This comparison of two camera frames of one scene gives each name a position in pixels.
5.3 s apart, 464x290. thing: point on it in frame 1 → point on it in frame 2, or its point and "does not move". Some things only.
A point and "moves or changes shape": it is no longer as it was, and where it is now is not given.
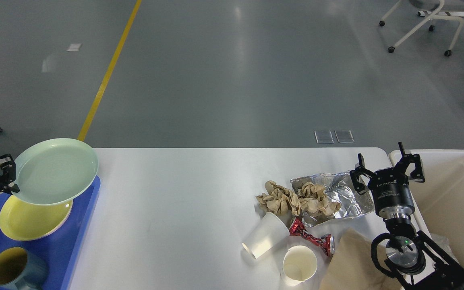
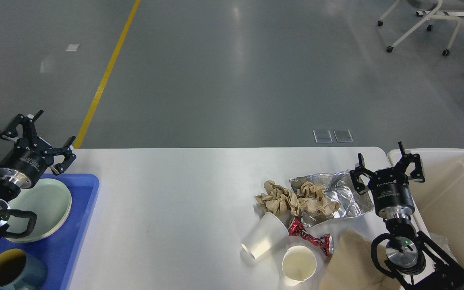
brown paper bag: (352, 267) does not move
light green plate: (51, 171) moves or changes shape
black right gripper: (392, 193) does not move
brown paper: (311, 198) does not move
